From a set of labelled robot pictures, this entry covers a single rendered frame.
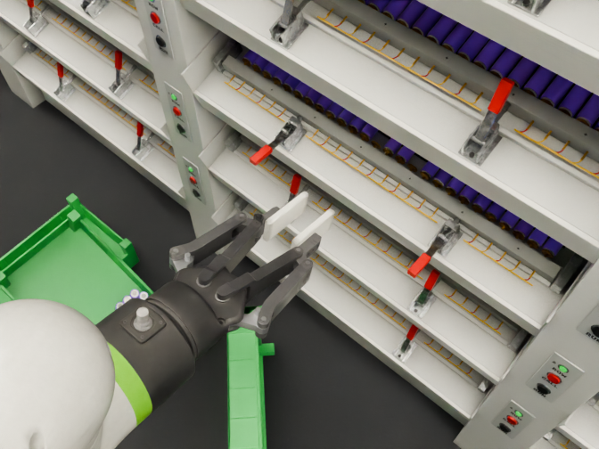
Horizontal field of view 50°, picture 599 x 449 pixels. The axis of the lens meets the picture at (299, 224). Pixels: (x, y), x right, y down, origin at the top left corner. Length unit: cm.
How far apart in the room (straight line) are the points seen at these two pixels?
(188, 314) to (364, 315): 67
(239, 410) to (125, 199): 67
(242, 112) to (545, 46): 53
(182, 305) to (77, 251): 85
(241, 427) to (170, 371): 54
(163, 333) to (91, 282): 85
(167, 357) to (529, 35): 40
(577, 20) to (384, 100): 25
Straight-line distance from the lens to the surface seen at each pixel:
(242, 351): 116
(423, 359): 121
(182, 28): 95
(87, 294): 141
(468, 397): 120
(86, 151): 172
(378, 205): 89
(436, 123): 73
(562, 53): 57
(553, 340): 85
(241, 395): 113
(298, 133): 94
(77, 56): 142
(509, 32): 59
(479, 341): 103
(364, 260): 106
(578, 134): 71
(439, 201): 86
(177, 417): 134
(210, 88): 103
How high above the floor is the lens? 127
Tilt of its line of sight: 58 degrees down
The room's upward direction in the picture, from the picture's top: straight up
